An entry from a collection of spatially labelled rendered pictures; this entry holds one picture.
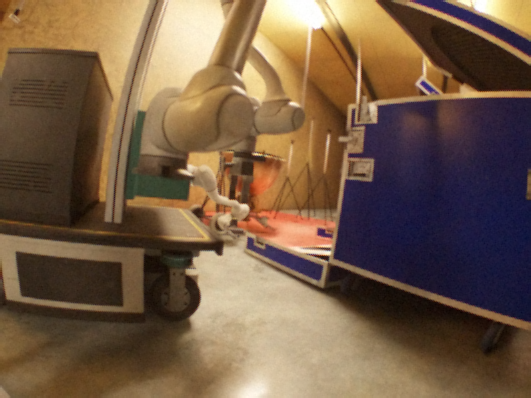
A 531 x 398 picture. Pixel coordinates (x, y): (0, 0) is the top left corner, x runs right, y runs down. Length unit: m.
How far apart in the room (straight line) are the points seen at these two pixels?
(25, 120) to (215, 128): 0.60
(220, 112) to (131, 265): 0.47
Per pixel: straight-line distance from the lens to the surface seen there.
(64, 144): 0.83
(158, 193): 0.74
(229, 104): 0.57
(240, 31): 0.76
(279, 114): 0.86
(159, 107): 0.77
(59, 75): 0.89
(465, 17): 1.31
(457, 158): 1.06
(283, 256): 1.59
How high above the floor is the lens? 0.50
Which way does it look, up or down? 3 degrees down
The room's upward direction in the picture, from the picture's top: 7 degrees clockwise
